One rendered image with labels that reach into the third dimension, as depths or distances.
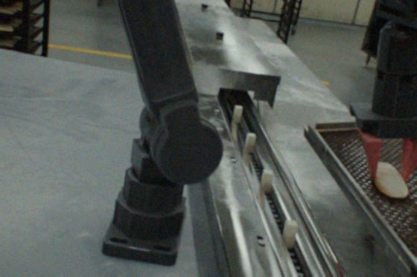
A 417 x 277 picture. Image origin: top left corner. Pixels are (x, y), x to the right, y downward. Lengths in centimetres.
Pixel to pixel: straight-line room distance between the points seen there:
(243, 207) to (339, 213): 20
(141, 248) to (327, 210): 32
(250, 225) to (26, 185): 31
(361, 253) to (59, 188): 41
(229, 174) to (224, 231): 16
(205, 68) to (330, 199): 38
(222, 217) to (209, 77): 49
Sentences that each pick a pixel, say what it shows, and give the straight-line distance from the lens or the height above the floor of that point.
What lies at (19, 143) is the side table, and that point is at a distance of 95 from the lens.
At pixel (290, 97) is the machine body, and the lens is 141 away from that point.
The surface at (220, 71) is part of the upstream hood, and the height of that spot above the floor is 91.
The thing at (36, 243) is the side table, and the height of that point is 82.
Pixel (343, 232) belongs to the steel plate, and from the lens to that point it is 84.
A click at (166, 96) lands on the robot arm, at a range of 62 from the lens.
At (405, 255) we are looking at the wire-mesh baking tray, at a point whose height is 90.
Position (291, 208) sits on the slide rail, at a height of 85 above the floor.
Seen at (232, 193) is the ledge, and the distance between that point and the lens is 77.
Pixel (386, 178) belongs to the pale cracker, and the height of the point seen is 91.
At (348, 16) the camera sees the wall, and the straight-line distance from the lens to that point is 823.
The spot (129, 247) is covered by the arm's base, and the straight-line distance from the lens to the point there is 68.
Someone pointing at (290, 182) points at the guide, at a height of 86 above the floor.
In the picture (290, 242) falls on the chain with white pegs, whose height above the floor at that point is 85.
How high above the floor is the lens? 120
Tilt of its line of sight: 20 degrees down
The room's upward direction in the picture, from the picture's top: 10 degrees clockwise
